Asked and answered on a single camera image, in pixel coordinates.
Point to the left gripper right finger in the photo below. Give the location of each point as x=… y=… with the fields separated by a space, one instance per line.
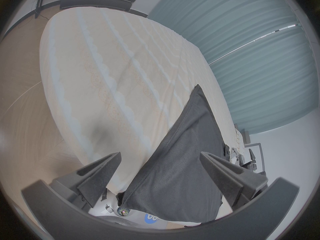
x=232 y=181

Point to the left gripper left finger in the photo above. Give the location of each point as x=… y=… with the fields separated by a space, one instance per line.
x=97 y=181

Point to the black T-shirt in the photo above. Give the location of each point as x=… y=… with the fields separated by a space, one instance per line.
x=180 y=159

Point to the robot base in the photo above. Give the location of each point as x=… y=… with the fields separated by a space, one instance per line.
x=151 y=218

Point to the pile of clothes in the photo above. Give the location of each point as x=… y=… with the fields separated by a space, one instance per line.
x=236 y=155

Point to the bed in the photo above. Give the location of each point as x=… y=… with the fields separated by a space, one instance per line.
x=112 y=71

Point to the white printed pillow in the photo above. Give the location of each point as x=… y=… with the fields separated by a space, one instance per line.
x=238 y=137

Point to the grey bedside table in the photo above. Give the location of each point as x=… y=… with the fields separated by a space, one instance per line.
x=246 y=136

